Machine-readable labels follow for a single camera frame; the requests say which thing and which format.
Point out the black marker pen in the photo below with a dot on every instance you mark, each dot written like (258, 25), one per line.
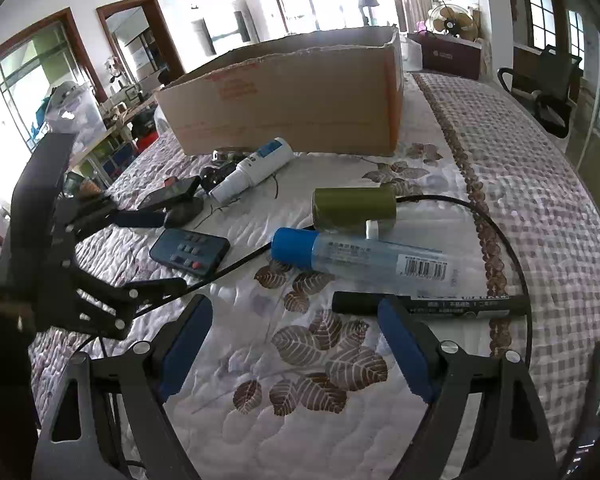
(460, 306)

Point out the black office chair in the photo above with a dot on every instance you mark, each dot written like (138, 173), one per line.
(555, 80)

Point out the white spray bottle blue label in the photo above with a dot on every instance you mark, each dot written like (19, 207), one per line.
(260, 162)

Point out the clear bottle blue cap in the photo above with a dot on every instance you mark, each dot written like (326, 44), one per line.
(340, 255)

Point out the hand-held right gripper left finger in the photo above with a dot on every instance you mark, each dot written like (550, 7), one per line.
(185, 355)

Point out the black computer mouse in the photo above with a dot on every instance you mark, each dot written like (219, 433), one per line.
(185, 212)

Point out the dark remote control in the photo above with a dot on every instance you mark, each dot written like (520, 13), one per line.
(185, 250)

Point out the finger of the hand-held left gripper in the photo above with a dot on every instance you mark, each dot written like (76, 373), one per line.
(155, 289)
(140, 219)

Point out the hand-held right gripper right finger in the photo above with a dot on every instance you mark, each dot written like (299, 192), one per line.
(407, 355)

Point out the clear plastic storage bin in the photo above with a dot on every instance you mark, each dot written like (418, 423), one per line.
(80, 115)

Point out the black device red button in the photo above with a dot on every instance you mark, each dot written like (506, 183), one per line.
(180, 191)

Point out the red plastic stool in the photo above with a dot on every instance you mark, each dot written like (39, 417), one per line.
(147, 143)

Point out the dark metal object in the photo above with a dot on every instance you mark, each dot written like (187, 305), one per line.
(215, 177)

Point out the olive green cylinder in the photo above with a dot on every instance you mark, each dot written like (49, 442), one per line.
(352, 207)

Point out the maroon box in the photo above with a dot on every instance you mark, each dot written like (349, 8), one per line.
(450, 57)

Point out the large cardboard box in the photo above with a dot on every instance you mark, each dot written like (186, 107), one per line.
(290, 100)

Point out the electric fan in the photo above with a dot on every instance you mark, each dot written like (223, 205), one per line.
(450, 24)

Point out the checked quilted bedspread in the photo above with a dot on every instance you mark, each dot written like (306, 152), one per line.
(505, 160)

